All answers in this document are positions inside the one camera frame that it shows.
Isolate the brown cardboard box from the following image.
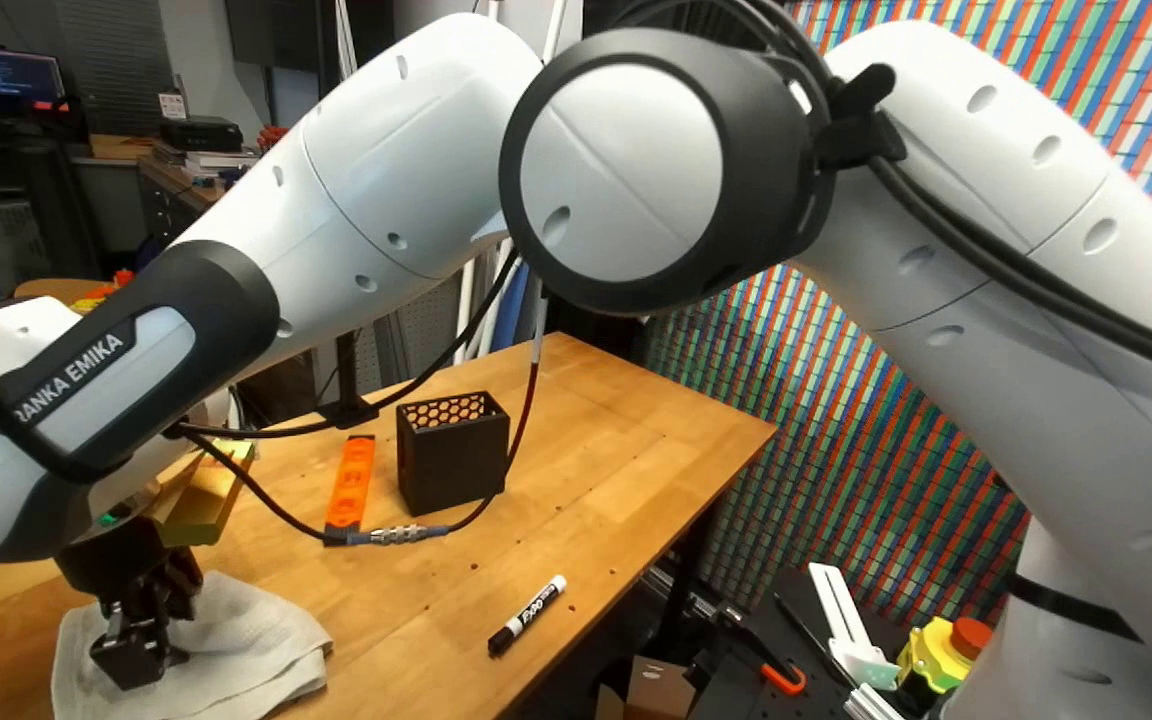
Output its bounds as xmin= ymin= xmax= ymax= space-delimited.
xmin=622 ymin=651 xmax=701 ymax=720

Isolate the orange black bar clamp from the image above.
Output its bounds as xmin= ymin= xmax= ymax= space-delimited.
xmin=727 ymin=624 xmax=814 ymax=705

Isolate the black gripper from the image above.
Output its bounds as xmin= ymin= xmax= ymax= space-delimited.
xmin=53 ymin=511 xmax=207 ymax=691

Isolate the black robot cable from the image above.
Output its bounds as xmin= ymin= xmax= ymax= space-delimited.
xmin=171 ymin=247 xmax=549 ymax=551

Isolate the white slotted plastic bracket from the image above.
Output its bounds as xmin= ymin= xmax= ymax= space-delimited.
xmin=802 ymin=560 xmax=903 ymax=691

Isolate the yellow green red toy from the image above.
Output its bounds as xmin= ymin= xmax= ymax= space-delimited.
xmin=894 ymin=614 xmax=1000 ymax=702

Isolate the white cloth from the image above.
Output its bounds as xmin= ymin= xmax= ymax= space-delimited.
xmin=46 ymin=567 xmax=337 ymax=720

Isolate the multicoloured woven curtain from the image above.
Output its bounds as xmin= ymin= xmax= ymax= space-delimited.
xmin=634 ymin=0 xmax=1152 ymax=638

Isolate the black open box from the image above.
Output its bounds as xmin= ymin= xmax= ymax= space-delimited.
xmin=390 ymin=390 xmax=516 ymax=521

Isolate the orange black spirit level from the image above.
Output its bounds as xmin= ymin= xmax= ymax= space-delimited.
xmin=318 ymin=428 xmax=383 ymax=538

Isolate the black marker white label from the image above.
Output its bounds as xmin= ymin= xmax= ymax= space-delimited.
xmin=483 ymin=574 xmax=573 ymax=659

